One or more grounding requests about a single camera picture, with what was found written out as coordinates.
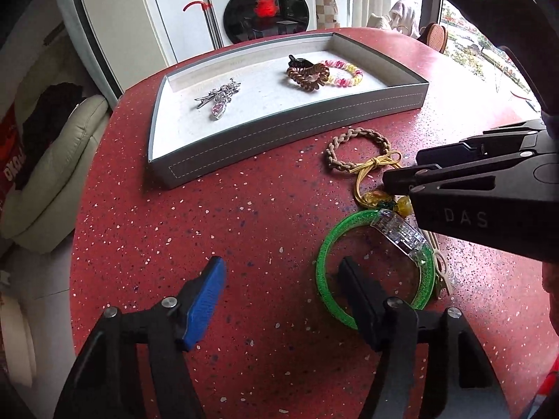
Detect white mop pole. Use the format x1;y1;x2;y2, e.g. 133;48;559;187
203;0;224;49

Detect black claw hair clip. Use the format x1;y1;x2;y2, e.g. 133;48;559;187
288;54;316;71

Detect red printed blanket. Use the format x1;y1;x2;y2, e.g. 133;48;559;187
0;105;28;201

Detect cream leather armchair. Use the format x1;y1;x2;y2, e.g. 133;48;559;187
0;94;112;254

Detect grey garment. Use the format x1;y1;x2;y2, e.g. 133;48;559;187
389;0;422;38

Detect wicker chair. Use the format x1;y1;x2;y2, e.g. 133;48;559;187
419;23;450;54

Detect grey jewelry tray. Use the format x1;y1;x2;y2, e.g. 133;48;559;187
147;30;429;190

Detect black clothes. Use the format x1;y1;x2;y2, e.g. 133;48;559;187
17;82;86;190

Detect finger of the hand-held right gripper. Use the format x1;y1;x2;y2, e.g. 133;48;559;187
381;163;485;195
416;119;546;170

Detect brown spiral hair tie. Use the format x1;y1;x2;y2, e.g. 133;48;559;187
287;63;330;94

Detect pink yellow spiral hair tie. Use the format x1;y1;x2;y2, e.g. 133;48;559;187
321;58;364;89

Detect white planter pot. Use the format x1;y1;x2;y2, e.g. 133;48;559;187
0;292;38;387

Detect clear plastic hair clip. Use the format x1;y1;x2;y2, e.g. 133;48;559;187
370;208;431;267

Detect green glitter bangle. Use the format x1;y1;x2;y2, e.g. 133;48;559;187
315;209;436;330

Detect beige hair clip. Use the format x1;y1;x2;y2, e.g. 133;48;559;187
430;233;452;295

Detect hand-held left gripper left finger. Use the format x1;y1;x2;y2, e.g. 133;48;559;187
53;255;228;419

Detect braided bracelet with yellow cord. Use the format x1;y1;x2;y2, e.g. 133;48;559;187
325;128;413;219

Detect checkered bag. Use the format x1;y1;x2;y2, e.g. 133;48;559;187
313;0;341;31

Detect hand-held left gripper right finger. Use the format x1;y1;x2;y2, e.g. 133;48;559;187
338;257;511;419

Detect silver star hair clip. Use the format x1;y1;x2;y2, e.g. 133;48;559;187
194;88;228;110

